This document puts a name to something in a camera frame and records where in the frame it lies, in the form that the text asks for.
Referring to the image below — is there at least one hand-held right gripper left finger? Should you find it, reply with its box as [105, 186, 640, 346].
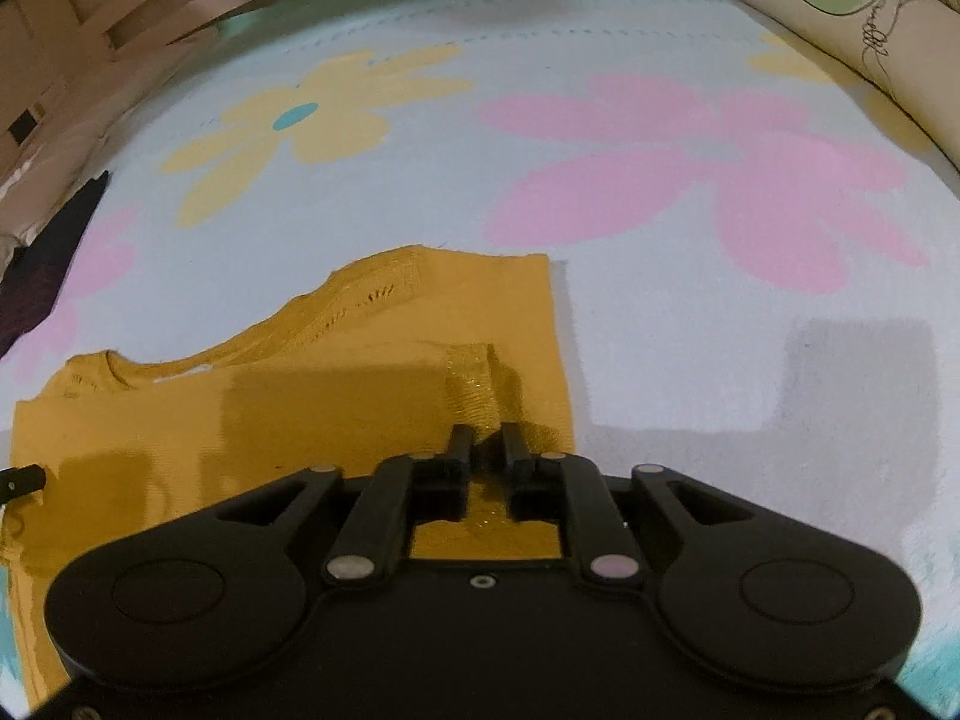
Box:
[201, 424, 476, 587]

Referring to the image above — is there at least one beige wooden headboard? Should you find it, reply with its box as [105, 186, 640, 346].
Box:
[0, 0, 526, 196]

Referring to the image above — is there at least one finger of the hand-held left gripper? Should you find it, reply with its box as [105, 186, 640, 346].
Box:
[0, 465, 47, 505]

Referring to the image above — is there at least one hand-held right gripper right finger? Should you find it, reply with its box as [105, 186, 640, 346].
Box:
[499, 422, 757, 590]

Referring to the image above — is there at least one leaf print rolled quilt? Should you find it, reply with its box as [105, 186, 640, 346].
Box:
[703, 0, 960, 170]

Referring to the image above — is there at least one yellow knit sweater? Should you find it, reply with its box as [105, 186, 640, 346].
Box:
[11, 244, 578, 713]

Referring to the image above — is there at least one dark purple cloth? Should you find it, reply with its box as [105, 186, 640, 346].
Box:
[0, 171, 112, 361]

